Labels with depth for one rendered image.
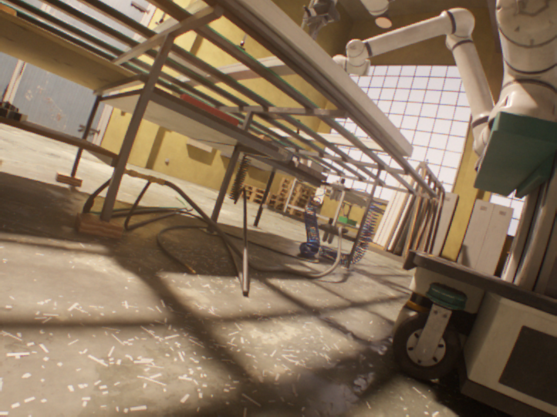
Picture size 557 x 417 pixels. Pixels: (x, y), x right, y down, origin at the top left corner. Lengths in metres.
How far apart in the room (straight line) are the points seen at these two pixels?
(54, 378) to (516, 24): 1.04
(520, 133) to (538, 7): 0.28
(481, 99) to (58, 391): 1.70
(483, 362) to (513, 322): 0.11
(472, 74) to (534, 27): 0.90
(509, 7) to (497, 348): 0.75
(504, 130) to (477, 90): 0.82
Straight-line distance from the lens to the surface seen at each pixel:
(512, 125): 0.84
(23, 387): 0.50
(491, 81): 9.66
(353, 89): 1.39
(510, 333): 0.78
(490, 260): 8.05
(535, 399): 0.84
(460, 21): 1.66
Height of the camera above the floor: 0.34
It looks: level
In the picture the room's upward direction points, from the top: 19 degrees clockwise
